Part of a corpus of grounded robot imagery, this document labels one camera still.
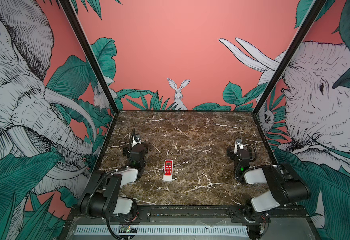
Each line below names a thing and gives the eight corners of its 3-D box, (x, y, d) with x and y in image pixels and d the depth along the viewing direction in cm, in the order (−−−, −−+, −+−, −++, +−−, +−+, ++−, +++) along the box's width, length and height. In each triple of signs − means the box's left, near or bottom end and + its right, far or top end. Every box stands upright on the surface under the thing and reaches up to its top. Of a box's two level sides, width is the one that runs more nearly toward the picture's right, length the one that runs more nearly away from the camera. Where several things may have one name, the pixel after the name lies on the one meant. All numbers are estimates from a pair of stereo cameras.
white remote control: (163, 180, 87) (162, 179, 86) (164, 161, 95) (164, 159, 94) (172, 180, 87) (172, 179, 86) (173, 161, 95) (173, 159, 94)
